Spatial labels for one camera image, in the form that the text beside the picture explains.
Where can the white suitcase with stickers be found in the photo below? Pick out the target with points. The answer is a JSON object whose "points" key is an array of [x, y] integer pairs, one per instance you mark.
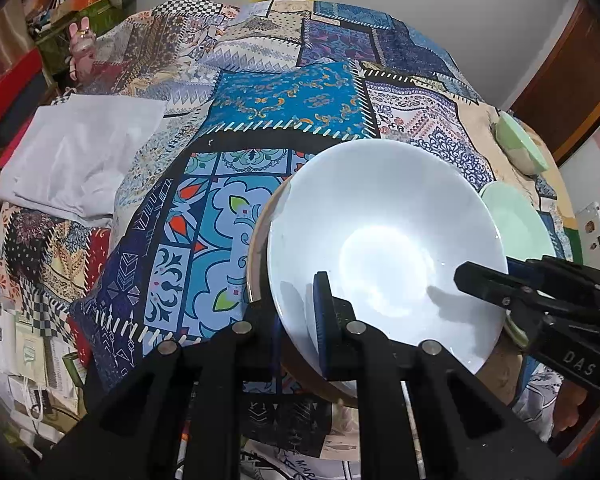
{"points": [[588, 220]]}

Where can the patchwork patterned bedspread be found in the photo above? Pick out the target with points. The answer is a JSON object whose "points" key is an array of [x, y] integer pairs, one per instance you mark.
{"points": [[250, 95]]}

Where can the mint green bowl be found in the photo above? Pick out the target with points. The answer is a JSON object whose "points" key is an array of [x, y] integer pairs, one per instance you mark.
{"points": [[518, 146]]}

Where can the pink bunny toy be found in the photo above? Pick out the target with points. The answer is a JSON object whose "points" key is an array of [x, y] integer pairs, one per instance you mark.
{"points": [[82, 49]]}

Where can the brown wooden door frame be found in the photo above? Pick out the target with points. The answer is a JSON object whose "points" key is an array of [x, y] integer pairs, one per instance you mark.
{"points": [[561, 103]]}

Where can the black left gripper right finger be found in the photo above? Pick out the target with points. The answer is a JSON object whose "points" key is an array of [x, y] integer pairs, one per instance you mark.
{"points": [[422, 414]]}

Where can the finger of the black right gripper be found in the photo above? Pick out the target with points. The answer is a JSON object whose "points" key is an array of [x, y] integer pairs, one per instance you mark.
{"points": [[515, 295], [559, 278]]}

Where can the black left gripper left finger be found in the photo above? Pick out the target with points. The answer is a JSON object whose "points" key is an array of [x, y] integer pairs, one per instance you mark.
{"points": [[180, 404]]}

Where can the red box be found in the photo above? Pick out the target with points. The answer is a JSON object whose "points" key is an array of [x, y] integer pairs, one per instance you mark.
{"points": [[17, 78]]}

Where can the white cloth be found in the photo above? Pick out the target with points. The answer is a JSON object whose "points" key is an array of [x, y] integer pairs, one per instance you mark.
{"points": [[74, 155]]}

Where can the dark purple gold-rimmed plate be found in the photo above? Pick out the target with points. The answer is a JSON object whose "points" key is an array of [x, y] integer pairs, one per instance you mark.
{"points": [[258, 289]]}

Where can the white bowl with dark spots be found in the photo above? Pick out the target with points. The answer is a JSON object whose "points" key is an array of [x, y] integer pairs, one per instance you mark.
{"points": [[389, 224]]}

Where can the right hand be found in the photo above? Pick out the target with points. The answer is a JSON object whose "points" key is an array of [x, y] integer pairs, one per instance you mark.
{"points": [[566, 410]]}

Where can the mint green plate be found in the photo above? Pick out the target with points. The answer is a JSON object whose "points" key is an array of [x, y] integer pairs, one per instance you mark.
{"points": [[523, 233]]}

